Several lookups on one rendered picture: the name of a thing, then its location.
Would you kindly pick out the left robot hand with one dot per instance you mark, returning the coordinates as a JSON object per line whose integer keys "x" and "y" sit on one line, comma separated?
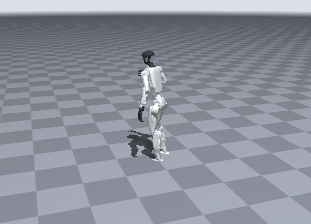
{"x": 140, "y": 114}

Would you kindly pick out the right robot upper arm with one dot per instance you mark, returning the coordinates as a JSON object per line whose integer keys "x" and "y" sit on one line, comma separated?
{"x": 164, "y": 80}

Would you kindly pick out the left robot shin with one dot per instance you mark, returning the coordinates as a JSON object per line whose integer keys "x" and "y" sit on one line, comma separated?
{"x": 156, "y": 145}

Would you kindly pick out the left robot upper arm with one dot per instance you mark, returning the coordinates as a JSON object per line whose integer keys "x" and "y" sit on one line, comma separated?
{"x": 145, "y": 81}

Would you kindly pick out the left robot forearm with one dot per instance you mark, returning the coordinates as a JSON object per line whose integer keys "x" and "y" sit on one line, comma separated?
{"x": 143, "y": 98}

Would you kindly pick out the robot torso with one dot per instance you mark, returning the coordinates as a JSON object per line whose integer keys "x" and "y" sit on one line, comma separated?
{"x": 155, "y": 85}

